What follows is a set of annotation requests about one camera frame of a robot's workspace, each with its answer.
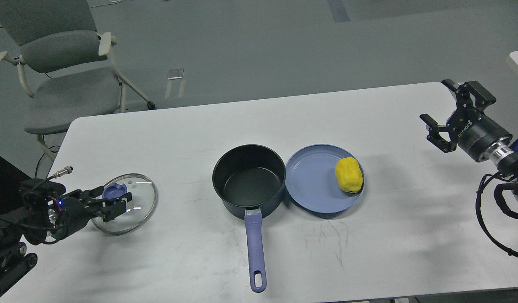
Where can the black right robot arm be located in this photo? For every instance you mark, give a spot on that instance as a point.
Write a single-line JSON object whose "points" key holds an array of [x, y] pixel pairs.
{"points": [[505, 194]]}

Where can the glass pot lid blue knob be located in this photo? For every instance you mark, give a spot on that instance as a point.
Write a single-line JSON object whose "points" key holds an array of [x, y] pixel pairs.
{"points": [[144, 199]]}

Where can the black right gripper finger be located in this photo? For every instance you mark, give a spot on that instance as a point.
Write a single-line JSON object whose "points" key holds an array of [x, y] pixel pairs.
{"points": [[444, 137], [471, 100]]}

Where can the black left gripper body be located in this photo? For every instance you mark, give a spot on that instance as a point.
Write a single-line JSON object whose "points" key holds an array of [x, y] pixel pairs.
{"points": [[71, 213]]}

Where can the blue round plate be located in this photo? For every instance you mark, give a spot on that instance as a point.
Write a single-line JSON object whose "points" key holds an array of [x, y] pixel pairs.
{"points": [[312, 183]]}

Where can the black box at left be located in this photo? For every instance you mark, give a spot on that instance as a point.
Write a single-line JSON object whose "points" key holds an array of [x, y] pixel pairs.
{"points": [[6, 172]]}

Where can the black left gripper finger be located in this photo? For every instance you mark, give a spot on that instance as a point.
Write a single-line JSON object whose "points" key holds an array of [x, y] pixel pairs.
{"points": [[107, 210], [95, 198]]}

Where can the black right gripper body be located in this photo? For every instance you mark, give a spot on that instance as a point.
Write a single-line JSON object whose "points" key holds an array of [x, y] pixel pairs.
{"points": [[475, 133]]}

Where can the yellow toy potato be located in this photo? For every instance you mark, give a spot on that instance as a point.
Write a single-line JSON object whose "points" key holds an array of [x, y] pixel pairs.
{"points": [[349, 175]]}

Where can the grey office chair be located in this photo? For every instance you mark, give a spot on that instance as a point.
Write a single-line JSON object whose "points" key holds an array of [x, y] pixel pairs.
{"points": [[53, 35]]}

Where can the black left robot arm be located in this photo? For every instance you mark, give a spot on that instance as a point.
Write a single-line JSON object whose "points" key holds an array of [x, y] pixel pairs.
{"points": [[47, 214]]}

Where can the blue saucepan with handle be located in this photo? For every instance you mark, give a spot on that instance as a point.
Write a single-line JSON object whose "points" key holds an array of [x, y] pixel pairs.
{"points": [[250, 180]]}

